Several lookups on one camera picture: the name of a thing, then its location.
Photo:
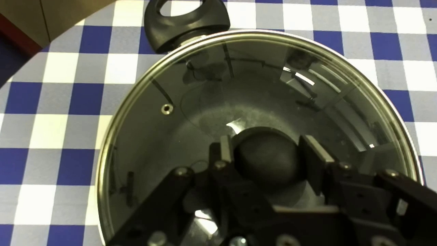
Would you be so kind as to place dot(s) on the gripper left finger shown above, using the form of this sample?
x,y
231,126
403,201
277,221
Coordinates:
x,y
160,208

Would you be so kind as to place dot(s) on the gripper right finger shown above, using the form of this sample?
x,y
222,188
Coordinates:
x,y
362,198

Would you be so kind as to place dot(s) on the glass lid with black knob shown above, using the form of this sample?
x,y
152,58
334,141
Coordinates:
x,y
205,102

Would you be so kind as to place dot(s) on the black pot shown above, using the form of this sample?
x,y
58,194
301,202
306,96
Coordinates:
x,y
170,36

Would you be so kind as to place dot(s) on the blue white checked tablecloth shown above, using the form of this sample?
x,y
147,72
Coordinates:
x,y
51,102

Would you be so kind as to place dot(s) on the beige cabinet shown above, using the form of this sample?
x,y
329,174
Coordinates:
x,y
24,17

